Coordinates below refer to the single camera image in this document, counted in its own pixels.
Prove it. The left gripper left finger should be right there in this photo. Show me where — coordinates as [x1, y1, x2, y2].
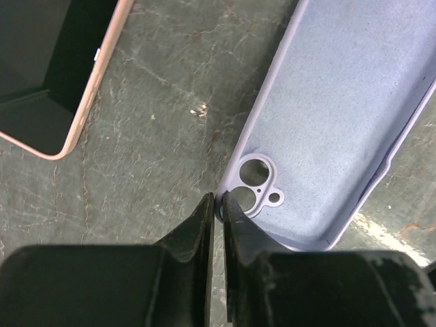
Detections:
[1, 193, 215, 326]

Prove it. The pink phone case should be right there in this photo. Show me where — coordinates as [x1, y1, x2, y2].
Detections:
[0, 0, 136, 161]

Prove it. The lavender phone case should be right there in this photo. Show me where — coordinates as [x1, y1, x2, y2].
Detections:
[215, 1, 435, 251]

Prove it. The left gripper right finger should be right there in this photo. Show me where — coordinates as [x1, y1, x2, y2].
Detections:
[223, 193, 435, 326]

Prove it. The teal edged phone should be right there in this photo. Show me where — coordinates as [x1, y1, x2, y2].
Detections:
[0, 0, 120, 156]

